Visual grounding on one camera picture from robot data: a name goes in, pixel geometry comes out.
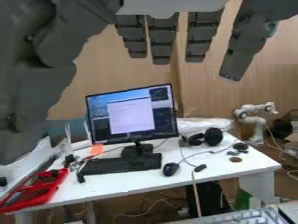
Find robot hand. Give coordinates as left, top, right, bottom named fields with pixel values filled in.
left=0, top=0, right=298, bottom=166

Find computer screen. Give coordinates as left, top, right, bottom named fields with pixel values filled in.
left=84, top=83, right=181, bottom=158

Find orange sticky note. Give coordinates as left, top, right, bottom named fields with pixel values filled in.
left=90, top=143, right=104, bottom=155

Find small black block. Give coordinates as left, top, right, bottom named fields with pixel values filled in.
left=76, top=170, right=87, bottom=184

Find black keyboard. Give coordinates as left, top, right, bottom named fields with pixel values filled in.
left=79, top=152, right=164, bottom=176

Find red tray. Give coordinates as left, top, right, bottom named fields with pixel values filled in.
left=0, top=167, right=71, bottom=214

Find white plastic bag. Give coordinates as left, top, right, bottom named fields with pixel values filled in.
left=176, top=117, right=235, bottom=135

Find white desk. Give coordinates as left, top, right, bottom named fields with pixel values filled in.
left=0, top=131, right=284, bottom=224

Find black mouse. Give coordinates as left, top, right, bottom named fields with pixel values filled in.
left=161, top=161, right=183, bottom=178

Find black headphones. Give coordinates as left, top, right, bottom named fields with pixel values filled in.
left=188, top=127, right=225, bottom=147

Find small black box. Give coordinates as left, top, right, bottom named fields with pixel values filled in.
left=193, top=163, right=208, bottom=173

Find thin stick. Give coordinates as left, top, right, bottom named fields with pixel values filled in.
left=191, top=170, right=204, bottom=218

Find small white jointed device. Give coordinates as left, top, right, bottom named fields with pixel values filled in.
left=233, top=101, right=280, bottom=144

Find black bag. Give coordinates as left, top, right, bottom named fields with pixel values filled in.
left=185, top=181, right=233, bottom=219

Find clear box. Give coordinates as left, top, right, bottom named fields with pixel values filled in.
left=177, top=207, right=294, bottom=224

